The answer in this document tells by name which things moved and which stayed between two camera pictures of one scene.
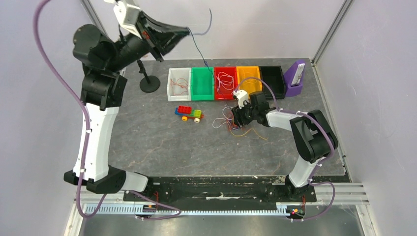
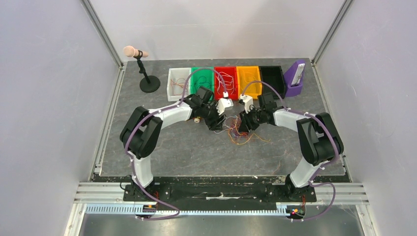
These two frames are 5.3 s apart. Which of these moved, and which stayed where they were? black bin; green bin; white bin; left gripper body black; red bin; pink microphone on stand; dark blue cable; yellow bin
Moved: dark blue cable; left gripper body black
Stayed: black bin; red bin; white bin; green bin; pink microphone on stand; yellow bin
